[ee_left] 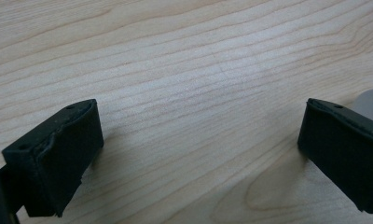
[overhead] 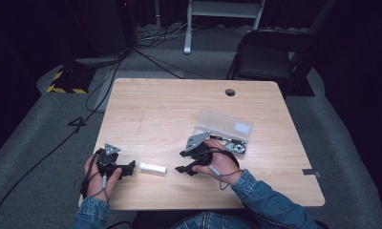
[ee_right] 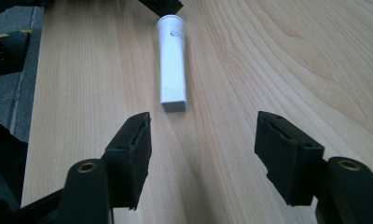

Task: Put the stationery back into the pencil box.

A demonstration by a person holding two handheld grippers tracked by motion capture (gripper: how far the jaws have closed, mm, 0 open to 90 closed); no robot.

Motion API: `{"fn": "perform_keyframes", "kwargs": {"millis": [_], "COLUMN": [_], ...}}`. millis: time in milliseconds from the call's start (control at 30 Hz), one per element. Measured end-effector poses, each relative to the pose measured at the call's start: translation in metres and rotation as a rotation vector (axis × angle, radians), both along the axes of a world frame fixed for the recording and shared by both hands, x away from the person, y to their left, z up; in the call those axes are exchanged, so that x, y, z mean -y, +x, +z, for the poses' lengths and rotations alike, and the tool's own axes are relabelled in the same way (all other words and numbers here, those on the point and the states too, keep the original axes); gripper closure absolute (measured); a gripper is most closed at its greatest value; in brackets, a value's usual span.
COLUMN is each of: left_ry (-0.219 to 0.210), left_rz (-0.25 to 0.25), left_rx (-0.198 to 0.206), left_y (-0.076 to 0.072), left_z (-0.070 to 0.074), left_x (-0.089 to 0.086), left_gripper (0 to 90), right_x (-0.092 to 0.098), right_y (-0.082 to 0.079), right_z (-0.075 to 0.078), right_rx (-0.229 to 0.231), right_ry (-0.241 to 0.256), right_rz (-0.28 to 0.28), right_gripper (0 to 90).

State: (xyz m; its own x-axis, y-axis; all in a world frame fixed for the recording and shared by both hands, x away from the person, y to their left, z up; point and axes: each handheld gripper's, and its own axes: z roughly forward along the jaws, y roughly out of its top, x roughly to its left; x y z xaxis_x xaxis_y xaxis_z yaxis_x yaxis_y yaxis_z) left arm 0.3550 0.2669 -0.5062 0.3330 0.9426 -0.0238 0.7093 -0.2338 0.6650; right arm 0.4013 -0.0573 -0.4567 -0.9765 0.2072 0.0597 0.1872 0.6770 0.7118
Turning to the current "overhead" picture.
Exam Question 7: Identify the long black floor cable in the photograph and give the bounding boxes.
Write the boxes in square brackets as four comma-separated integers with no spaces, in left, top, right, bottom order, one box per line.
[0,52,128,223]

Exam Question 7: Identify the grey tape strip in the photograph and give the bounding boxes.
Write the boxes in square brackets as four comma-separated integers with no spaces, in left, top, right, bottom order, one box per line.
[301,168,321,178]

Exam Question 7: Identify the person's legs in jeans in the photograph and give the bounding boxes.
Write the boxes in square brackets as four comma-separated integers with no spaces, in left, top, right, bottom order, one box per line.
[172,211,255,229]

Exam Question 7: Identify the black cable in case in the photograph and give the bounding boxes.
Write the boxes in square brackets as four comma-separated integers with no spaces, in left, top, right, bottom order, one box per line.
[209,135,244,146]

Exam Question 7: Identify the person's right hand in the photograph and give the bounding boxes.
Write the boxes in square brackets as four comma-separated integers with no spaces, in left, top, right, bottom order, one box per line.
[191,138,242,186]

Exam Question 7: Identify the person's left hand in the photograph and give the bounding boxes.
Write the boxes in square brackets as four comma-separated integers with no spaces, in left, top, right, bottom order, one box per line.
[83,154,123,202]

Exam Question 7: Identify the black folding chair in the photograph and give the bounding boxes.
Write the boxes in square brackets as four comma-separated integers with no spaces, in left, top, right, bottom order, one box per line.
[225,28,317,97]

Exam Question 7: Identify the thin black floor cable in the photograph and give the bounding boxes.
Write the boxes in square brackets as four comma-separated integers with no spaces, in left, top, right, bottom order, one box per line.
[132,47,210,80]

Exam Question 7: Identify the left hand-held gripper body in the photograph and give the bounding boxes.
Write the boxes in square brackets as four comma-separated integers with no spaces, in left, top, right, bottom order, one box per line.
[95,142,130,179]

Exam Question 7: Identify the clear plastic case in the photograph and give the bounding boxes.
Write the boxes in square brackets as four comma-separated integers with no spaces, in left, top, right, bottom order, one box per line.
[192,107,255,157]

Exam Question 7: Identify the right hand-held gripper cable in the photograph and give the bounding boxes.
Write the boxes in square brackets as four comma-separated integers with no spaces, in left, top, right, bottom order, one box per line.
[195,148,244,192]

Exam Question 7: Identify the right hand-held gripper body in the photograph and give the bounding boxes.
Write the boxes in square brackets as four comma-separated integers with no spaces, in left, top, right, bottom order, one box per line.
[184,131,214,168]

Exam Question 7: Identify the silver round part in case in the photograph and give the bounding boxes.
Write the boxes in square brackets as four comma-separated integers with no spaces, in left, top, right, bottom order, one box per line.
[224,141,247,156]

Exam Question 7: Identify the left hand-held gripper cable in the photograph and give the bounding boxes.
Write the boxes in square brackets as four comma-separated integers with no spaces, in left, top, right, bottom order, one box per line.
[79,148,112,202]

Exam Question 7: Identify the black yellow striped stand base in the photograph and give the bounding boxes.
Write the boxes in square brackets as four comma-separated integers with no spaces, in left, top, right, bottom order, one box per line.
[46,65,96,95]

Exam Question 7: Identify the bundle of floor cables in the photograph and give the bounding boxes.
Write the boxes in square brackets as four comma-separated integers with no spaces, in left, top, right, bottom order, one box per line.
[134,21,194,51]

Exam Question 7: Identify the white metal desk frame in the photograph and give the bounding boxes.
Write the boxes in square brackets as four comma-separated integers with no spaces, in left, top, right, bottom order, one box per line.
[182,0,267,56]

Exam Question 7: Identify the hand-held gripper cable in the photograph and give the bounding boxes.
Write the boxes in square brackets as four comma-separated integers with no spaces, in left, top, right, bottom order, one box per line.
[79,148,112,202]
[195,148,244,192]

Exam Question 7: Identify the small white cylinder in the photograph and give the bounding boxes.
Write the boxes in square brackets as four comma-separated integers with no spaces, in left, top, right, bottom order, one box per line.
[138,162,167,176]

